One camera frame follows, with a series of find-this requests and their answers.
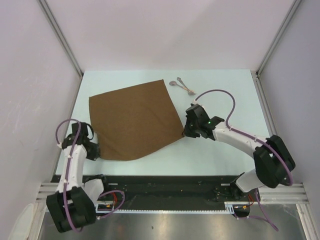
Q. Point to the aluminium frame post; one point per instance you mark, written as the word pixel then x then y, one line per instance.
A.
pixel 50 16
pixel 279 35

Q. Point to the silver metal fork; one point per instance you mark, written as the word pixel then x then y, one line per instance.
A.
pixel 183 85

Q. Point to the spoon with pink handle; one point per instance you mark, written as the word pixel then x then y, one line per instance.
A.
pixel 174 83

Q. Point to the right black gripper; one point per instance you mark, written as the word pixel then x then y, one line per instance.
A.
pixel 187 132

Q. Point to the left aluminium frame post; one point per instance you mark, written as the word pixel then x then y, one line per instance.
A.
pixel 50 16

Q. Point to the right aluminium frame post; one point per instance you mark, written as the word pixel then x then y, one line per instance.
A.
pixel 279 35

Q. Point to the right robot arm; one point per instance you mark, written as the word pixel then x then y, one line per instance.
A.
pixel 273 163

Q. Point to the grey slotted cable duct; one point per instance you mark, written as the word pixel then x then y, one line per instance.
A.
pixel 227 209

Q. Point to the brown cloth napkin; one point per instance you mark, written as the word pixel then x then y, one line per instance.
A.
pixel 135 121

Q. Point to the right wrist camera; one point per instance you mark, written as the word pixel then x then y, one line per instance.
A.
pixel 195 102

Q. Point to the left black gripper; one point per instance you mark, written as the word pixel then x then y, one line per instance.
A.
pixel 95 153

